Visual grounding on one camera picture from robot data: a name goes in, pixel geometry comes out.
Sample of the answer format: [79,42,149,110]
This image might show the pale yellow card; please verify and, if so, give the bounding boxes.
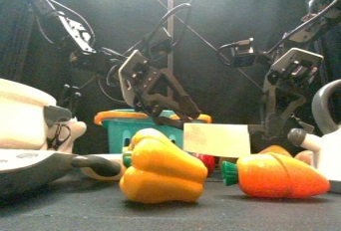
[154,115,253,159]

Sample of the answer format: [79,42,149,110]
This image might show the teal basket orange rim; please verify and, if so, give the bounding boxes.
[94,109,213,154]

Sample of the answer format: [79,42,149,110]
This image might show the orange toy food piece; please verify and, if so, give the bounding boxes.
[259,144,295,158]

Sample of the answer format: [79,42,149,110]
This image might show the peach toy food piece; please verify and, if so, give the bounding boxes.
[293,149,317,167]

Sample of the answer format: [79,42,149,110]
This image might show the orange toy carrot green top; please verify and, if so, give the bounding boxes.
[220,151,332,199]

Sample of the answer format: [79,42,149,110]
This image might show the red toy tomato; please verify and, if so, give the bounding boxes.
[192,152,217,177]

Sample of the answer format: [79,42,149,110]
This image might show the yellow toy bell pepper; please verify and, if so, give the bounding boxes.
[119,127,209,205]

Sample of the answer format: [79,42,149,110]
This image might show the grey toy frying pan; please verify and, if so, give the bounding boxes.
[0,148,123,199]

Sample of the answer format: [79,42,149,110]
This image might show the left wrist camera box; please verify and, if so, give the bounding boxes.
[146,27,174,61]

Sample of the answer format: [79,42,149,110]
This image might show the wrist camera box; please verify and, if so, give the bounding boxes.
[217,37,268,69]
[146,27,174,61]

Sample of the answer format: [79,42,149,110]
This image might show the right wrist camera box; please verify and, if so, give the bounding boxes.
[217,37,268,69]

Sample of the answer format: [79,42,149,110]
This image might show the white toy kettle grey handle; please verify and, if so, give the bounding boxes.
[287,79,341,195]

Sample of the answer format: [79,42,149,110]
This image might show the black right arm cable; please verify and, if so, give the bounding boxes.
[275,0,341,50]

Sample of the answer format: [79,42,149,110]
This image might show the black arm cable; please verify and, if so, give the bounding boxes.
[275,0,341,50]
[34,0,98,46]

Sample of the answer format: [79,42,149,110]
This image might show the grey metal frame pole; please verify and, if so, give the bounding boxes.
[168,0,176,74]

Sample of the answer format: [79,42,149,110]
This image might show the black left camera cable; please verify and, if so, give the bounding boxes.
[141,2,193,56]

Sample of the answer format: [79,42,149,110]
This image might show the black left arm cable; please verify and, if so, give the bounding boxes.
[34,0,98,46]

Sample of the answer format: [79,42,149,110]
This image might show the white toy pot grey handle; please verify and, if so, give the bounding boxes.
[0,78,75,151]

